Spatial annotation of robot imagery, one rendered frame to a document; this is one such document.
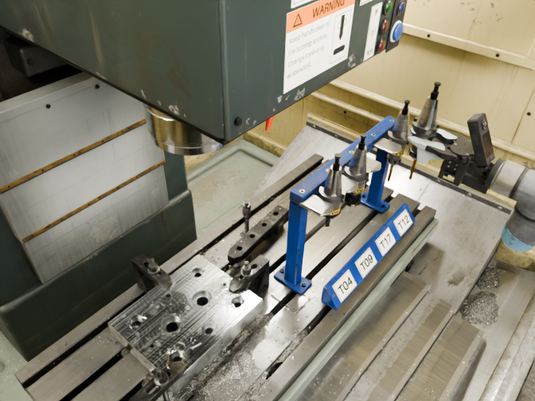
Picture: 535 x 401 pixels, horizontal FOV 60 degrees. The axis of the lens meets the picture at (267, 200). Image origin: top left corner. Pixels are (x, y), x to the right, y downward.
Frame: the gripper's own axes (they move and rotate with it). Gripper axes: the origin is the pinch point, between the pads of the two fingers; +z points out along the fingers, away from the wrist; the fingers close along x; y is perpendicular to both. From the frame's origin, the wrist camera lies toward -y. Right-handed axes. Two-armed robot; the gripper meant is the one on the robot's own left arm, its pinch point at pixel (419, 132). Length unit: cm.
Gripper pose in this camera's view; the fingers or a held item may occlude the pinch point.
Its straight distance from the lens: 119.0
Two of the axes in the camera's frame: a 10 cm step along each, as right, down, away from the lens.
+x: 6.5, -4.8, 5.9
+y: -0.5, 7.5, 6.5
